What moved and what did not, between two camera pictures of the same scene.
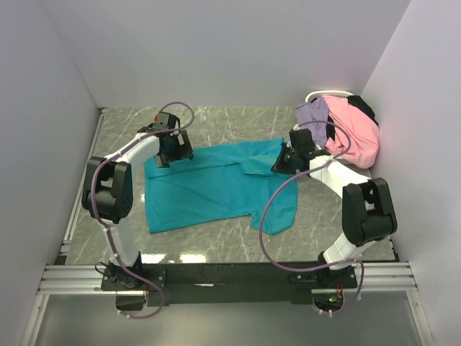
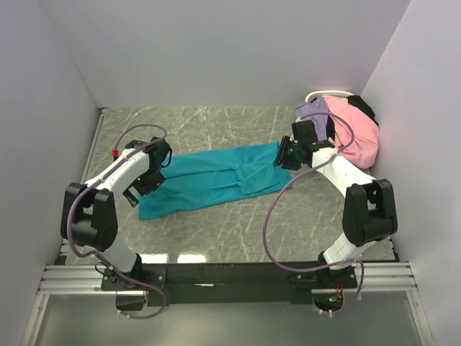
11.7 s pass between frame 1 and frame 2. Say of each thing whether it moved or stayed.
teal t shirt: moved
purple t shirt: stayed
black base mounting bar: stayed
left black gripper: moved
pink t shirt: stayed
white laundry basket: stayed
